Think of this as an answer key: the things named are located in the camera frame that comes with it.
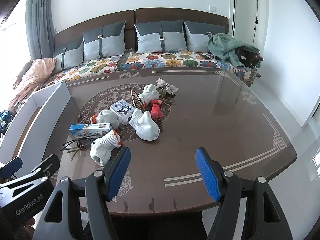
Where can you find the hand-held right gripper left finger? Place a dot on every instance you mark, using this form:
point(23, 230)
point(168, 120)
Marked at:
point(120, 172)

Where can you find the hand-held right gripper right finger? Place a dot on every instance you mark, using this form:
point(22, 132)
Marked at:
point(207, 172)

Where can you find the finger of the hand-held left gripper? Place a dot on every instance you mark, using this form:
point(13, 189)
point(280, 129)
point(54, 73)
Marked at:
point(10, 166)
point(47, 165)

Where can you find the white knit glove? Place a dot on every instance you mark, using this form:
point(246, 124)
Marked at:
point(107, 118)
point(147, 127)
point(102, 147)
point(150, 93)

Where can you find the dark framed glasses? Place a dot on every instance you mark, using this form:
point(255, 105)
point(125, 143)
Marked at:
point(80, 142)

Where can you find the blue white carton box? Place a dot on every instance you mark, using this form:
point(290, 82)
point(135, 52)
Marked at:
point(87, 130)

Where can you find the white printed plastic box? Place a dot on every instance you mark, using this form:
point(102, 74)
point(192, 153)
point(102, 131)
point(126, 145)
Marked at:
point(121, 111)

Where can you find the white storage container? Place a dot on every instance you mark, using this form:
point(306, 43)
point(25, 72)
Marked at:
point(53, 100)

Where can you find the gold hair claw clip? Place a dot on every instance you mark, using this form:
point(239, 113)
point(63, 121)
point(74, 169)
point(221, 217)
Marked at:
point(136, 100)

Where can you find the blue cloth heap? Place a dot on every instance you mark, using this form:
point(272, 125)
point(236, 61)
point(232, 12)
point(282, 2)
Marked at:
point(5, 117)

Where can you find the peach blanket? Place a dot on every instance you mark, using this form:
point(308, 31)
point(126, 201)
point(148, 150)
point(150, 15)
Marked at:
point(35, 75)

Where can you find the grey two-tone cushion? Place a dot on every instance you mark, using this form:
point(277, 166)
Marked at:
point(70, 57)
point(197, 38)
point(155, 40)
point(105, 45)

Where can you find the dark brown object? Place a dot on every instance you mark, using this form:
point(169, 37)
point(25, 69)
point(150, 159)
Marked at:
point(250, 56)

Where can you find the green blanket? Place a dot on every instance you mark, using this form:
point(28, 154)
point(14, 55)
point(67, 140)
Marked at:
point(222, 45)

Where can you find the brown padded headboard panel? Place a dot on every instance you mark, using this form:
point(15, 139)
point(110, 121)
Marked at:
point(180, 15)
point(75, 28)

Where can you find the grey curtain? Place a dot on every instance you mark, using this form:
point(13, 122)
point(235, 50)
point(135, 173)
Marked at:
point(40, 25)

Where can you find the white door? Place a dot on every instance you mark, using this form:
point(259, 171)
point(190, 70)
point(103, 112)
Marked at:
point(250, 12)

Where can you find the white wall switch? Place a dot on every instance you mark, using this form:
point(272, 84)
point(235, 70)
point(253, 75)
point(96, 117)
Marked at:
point(212, 8)

